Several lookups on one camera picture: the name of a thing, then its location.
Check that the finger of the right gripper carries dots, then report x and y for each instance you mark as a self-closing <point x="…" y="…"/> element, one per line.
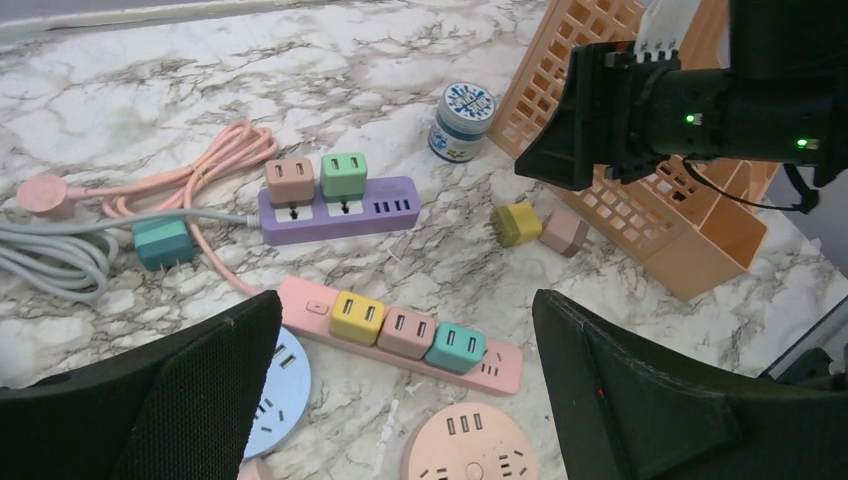
<point x="575" y="139"/>

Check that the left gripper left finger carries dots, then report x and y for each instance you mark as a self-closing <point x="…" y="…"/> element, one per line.
<point x="179" y="407"/>

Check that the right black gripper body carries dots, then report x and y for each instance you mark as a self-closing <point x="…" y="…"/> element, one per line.
<point x="660" y="110"/>

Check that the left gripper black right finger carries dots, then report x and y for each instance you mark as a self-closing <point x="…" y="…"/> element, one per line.
<point x="626" y="407"/>

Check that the yellow charger plug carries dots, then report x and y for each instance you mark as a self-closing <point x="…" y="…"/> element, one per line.
<point x="515" y="224"/>
<point x="356" y="318"/>

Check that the teal charger plug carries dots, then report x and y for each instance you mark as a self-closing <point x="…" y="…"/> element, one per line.
<point x="456" y="348"/>

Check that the pink dual USB charger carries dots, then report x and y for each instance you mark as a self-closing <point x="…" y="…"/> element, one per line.
<point x="290" y="182"/>

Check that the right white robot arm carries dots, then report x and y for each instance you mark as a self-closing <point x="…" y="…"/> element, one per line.
<point x="788" y="102"/>

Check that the dusty pink charger plug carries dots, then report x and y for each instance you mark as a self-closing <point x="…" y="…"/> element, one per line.
<point x="564" y="232"/>

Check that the green charger plug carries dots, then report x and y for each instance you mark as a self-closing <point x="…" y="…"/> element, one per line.
<point x="343" y="176"/>

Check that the blue round power socket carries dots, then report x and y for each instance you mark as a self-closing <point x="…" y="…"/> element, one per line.
<point x="284" y="397"/>

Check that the orange mesh file organizer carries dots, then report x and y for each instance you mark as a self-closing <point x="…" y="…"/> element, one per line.
<point x="688" y="237"/>

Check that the blue patterned tape roll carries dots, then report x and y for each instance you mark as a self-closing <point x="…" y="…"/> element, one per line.
<point x="463" y="117"/>

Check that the pink round power socket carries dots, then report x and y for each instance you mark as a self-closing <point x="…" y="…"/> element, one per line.
<point x="469" y="441"/>

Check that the pink long power strip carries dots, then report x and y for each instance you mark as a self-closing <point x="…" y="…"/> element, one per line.
<point x="306" y="312"/>

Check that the purple power strip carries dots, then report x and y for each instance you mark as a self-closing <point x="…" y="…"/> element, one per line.
<point x="389" y="204"/>

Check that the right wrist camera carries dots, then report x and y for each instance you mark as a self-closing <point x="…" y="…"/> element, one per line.
<point x="663" y="26"/>

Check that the teal plug near cables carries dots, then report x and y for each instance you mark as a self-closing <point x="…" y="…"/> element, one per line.
<point x="162" y="243"/>

